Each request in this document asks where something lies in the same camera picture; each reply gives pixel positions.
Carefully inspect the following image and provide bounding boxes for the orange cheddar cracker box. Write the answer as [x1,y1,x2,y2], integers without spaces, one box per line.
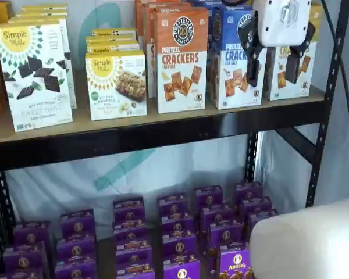
[134,0,175,37]
[145,4,201,99]
[153,7,209,115]
[139,1,193,44]

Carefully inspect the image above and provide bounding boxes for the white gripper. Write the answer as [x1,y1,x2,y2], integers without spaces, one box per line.
[237,0,316,88]

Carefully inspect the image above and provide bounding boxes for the white tarp with teal logo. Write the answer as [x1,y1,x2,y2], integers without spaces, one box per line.
[5,0,349,230]

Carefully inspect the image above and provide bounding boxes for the Simple Mills mint thins box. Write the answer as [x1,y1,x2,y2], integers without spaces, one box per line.
[15,12,69,19]
[22,3,68,10]
[0,19,74,133]
[19,8,68,14]
[7,16,78,110]

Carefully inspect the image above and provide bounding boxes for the blue sea salt cracker box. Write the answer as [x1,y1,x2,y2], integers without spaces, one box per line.
[208,5,268,110]
[205,1,232,12]
[188,0,222,6]

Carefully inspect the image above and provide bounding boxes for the purple Annie's snack box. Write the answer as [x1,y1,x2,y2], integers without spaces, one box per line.
[112,220,148,242]
[162,232,197,258]
[194,185,225,210]
[200,205,235,231]
[234,182,263,202]
[247,209,280,232]
[161,211,193,234]
[113,197,146,224]
[240,196,273,216]
[219,248,255,279]
[158,192,188,216]
[207,223,245,251]
[2,241,48,273]
[60,208,97,238]
[116,261,156,279]
[54,255,98,279]
[55,235,97,260]
[0,267,46,279]
[13,220,52,248]
[163,255,202,279]
[115,239,152,264]

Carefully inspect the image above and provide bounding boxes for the purple Annie's snack boxes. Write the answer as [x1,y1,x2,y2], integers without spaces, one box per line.
[0,185,280,279]

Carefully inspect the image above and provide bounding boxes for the wooden shelf board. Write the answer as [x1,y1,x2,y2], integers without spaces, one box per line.
[0,84,327,145]

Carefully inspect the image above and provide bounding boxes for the black metal shelf frame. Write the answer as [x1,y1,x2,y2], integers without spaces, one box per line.
[0,0,349,279]

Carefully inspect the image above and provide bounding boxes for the black cable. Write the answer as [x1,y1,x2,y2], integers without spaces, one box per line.
[320,0,349,99]

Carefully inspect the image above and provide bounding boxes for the Simple Mills almond bars box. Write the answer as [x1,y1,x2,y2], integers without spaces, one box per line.
[86,39,141,55]
[84,49,148,121]
[91,28,137,37]
[86,34,138,43]

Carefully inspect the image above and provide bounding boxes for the yellow honey mustard cracker box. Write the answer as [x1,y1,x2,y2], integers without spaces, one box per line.
[263,2,323,102]

